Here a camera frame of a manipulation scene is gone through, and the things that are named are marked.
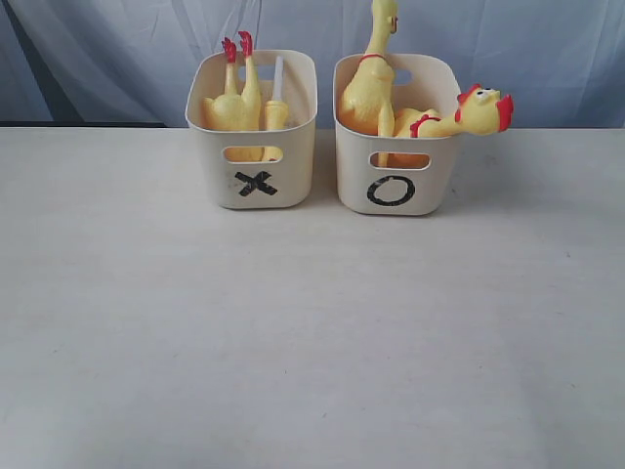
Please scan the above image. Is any severed chicken head with tube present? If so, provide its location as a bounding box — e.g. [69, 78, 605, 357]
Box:
[262, 56, 290, 162]

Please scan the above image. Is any headless yellow rubber chicken body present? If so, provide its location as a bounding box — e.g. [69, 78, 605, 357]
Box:
[202, 30, 262, 132]

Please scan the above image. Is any cream bin marked X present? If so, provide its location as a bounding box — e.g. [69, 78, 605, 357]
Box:
[186, 43, 317, 209]

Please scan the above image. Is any whole yellow rubber chicken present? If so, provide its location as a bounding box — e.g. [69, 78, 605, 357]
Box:
[393, 83, 515, 139]

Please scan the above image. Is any cream bin marked O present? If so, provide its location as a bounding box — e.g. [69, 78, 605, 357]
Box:
[335, 54, 461, 216]

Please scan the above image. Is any white backdrop curtain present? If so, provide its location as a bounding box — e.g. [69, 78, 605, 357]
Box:
[1, 1, 624, 128]

